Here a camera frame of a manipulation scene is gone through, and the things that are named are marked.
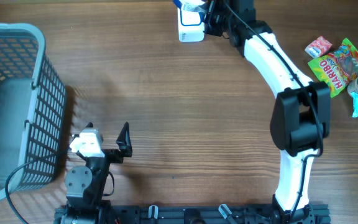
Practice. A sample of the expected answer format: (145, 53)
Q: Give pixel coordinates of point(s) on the grey plastic mesh basket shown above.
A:
(32, 107)

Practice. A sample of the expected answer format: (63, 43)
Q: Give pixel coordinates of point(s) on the white blue carton box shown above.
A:
(198, 6)

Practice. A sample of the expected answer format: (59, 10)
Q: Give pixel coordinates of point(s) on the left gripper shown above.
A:
(123, 143)

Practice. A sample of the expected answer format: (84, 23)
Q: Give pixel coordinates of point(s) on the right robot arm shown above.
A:
(301, 113)

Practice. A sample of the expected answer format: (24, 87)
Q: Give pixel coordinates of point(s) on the Haribo gummy candy bag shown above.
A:
(338, 68)

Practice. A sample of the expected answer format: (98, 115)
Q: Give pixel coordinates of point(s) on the white barcode scanner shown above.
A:
(190, 26)

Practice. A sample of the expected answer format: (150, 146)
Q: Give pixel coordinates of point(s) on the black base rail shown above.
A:
(191, 214)

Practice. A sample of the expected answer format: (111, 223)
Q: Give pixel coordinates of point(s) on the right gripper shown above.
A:
(210, 27)

